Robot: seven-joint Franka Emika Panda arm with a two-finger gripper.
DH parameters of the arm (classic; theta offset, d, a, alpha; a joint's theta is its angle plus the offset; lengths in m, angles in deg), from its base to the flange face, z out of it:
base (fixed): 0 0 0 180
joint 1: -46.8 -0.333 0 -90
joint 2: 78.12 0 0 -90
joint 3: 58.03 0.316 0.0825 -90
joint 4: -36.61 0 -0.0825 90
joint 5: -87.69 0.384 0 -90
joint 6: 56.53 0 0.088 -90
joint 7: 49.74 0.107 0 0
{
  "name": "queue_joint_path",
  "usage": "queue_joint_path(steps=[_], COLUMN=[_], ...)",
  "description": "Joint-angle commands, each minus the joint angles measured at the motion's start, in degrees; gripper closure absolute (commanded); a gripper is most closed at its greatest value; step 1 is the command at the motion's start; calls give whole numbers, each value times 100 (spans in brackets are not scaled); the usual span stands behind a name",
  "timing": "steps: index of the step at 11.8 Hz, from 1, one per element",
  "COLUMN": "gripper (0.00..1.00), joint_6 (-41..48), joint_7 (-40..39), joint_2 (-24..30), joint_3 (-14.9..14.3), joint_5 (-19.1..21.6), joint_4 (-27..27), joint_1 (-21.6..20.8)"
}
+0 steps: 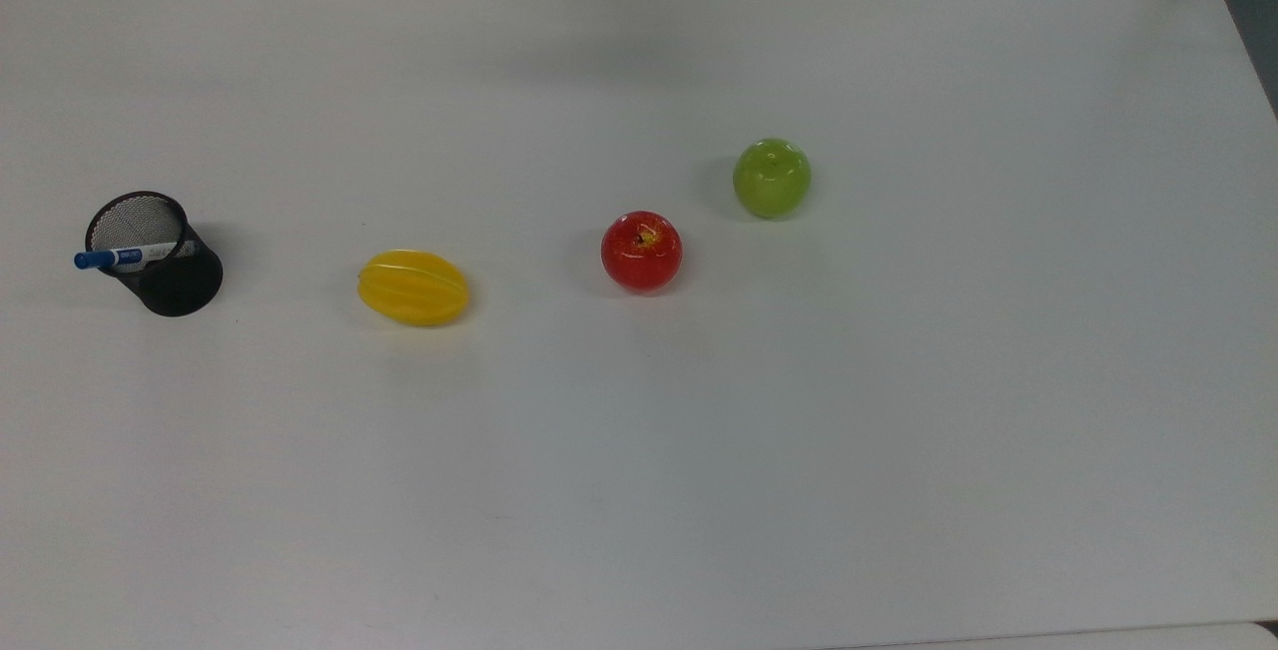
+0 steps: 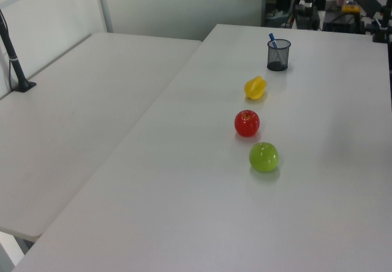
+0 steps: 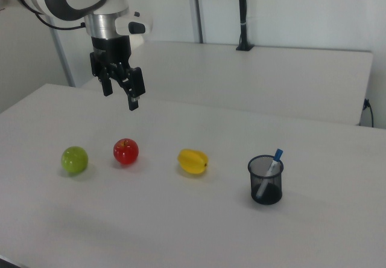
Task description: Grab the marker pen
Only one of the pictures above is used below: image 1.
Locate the blue and white marker pen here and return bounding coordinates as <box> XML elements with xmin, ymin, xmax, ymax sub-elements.
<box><xmin>74</xmin><ymin>242</ymin><xmax>195</xmax><ymax>272</ymax></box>

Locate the green toy apple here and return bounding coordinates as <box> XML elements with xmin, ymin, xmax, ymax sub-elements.
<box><xmin>733</xmin><ymin>137</ymin><xmax>813</xmax><ymax>220</ymax></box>

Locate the black mesh pen cup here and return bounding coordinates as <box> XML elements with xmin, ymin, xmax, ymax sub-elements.
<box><xmin>84</xmin><ymin>191</ymin><xmax>225</xmax><ymax>318</ymax></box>

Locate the red toy apple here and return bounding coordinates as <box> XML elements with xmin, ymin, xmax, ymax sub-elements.
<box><xmin>600</xmin><ymin>211</ymin><xmax>684</xmax><ymax>295</ymax></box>

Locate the yellow toy starfruit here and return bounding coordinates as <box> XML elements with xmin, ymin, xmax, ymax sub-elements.
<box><xmin>357</xmin><ymin>249</ymin><xmax>471</xmax><ymax>327</ymax></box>

